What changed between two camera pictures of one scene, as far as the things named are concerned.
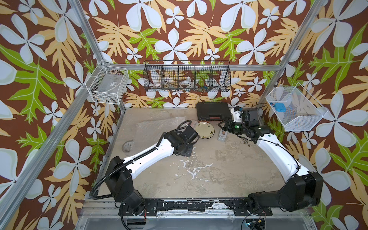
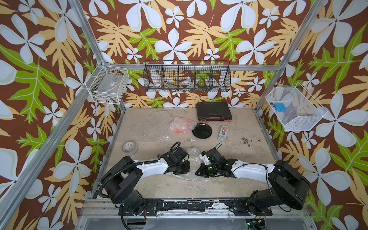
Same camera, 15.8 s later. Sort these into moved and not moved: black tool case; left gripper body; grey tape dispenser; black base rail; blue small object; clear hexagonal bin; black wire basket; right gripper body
Moved: left gripper body; right gripper body
Not moved: black tool case; blue small object; grey tape dispenser; black base rail; black wire basket; clear hexagonal bin
